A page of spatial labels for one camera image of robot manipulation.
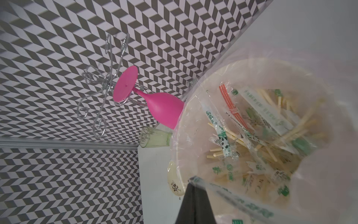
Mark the green translucent cup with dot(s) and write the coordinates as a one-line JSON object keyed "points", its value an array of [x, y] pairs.
{"points": [[152, 137]]}

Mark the pink plastic goblet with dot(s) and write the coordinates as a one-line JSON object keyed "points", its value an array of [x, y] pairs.
{"points": [[164, 107]]}

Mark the metal cup rack stand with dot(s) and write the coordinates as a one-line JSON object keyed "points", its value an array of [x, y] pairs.
{"points": [[93, 76]]}

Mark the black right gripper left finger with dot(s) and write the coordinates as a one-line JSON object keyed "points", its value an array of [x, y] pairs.
{"points": [[187, 212]]}

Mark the cream plate back right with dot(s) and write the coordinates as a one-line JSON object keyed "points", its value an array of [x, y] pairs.
{"points": [[173, 181]]}

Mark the clear plastic chopstick wrapper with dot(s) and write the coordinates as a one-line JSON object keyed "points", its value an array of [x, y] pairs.
{"points": [[257, 211]]}

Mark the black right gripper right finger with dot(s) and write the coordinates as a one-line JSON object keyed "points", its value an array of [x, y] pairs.
{"points": [[203, 209]]}

